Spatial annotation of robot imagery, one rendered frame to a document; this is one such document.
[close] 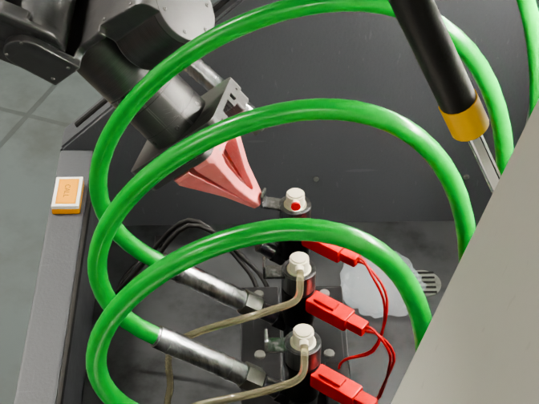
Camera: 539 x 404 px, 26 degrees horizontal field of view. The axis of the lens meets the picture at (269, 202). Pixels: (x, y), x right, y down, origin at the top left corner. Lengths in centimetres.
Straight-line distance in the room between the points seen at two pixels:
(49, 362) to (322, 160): 43
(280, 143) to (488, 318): 85
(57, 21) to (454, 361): 47
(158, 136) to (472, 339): 48
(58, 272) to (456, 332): 72
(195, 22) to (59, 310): 40
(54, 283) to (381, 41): 43
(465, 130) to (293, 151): 82
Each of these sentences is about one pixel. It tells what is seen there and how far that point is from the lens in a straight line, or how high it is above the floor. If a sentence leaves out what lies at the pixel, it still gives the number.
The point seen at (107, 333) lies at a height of 124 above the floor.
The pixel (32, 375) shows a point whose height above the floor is 95.
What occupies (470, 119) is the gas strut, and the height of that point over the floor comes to 147.
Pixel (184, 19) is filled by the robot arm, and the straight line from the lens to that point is 90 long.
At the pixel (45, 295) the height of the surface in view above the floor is 95.
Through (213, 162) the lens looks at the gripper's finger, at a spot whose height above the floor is 119.
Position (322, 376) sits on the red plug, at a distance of 90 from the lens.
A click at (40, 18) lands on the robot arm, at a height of 132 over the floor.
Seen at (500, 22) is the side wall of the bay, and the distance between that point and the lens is 130.
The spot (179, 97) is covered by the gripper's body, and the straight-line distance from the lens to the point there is 96.
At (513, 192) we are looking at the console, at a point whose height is 146.
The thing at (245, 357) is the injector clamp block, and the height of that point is 98.
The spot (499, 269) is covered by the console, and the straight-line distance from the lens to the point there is 53.
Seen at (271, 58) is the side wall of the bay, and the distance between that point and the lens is 129.
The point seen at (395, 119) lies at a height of 134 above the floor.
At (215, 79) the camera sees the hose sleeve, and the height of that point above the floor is 117.
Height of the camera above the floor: 179
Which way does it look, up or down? 41 degrees down
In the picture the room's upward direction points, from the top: straight up
